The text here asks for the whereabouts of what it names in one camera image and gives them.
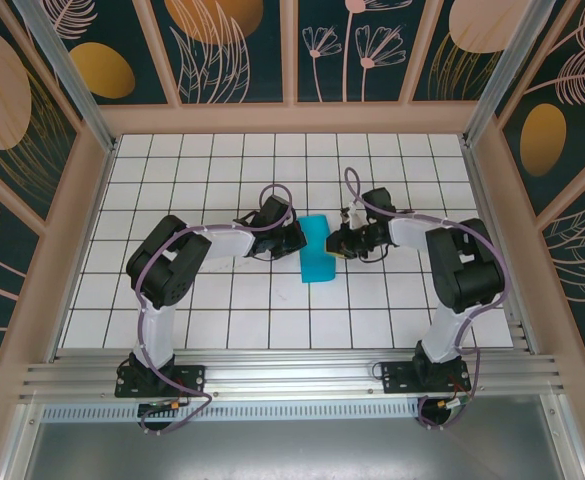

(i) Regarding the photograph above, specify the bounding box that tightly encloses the blue square paper sheet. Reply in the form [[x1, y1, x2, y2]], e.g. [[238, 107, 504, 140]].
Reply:
[[298, 213, 338, 285]]

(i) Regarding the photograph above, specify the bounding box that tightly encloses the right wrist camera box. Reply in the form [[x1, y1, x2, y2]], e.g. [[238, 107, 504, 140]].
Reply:
[[340, 202, 364, 230]]

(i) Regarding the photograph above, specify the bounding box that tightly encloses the aluminium mounting rail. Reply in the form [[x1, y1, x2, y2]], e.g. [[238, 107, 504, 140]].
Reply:
[[19, 348, 568, 401]]

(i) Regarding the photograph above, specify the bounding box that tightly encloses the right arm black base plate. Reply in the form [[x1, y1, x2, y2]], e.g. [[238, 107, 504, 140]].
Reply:
[[380, 360, 473, 396]]

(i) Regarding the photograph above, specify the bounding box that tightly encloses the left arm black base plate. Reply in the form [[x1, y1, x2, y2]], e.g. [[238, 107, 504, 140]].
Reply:
[[115, 364, 208, 399]]

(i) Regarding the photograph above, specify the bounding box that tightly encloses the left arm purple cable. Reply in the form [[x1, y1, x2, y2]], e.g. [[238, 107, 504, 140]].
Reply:
[[134, 183, 296, 436]]

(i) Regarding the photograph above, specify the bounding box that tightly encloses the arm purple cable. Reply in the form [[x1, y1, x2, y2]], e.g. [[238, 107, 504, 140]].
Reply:
[[344, 168, 508, 432], [134, 183, 296, 436]]

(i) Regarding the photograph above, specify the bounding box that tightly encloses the slotted grey cable duct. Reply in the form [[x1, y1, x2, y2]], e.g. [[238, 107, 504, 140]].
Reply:
[[41, 402, 423, 422]]

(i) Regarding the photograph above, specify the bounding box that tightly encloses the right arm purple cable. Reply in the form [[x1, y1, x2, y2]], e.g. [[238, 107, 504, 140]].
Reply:
[[344, 168, 508, 432]]

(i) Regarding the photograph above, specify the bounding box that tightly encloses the small circuit board with wires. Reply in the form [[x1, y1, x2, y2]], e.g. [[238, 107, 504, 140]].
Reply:
[[419, 397, 473, 416], [138, 398, 193, 417]]

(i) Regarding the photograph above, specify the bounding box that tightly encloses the aluminium frame post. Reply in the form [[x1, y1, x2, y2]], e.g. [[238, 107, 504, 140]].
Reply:
[[12, 0, 119, 154], [461, 0, 558, 149]]

